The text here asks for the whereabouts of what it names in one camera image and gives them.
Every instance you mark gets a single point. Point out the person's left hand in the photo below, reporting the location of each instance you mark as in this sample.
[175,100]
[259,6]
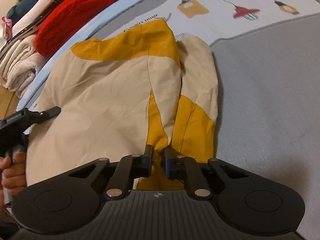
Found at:
[13,176]

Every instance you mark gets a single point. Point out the beige and mustard jacket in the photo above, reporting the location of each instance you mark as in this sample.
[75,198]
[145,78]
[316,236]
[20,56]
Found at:
[141,87]

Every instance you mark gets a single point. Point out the cream folded blanket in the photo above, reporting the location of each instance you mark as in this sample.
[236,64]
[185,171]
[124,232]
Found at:
[20,65]

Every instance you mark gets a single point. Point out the red folded blanket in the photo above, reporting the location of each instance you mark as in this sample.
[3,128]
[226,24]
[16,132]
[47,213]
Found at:
[64,21]

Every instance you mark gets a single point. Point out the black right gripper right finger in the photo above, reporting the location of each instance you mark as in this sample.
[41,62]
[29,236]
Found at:
[187,169]

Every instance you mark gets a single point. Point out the white folded pillow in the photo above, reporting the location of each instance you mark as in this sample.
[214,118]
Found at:
[23,21]

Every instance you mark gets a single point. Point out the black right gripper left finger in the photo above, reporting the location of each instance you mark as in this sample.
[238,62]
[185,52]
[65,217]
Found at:
[129,168]

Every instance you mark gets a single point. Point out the pink cloth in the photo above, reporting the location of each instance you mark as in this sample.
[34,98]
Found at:
[6,28]

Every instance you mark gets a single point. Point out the grey patterned bed cover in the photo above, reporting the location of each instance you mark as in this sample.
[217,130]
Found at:
[268,120]

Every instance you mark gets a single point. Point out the navy patterned folded cloth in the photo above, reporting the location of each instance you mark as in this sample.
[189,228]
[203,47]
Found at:
[19,33]

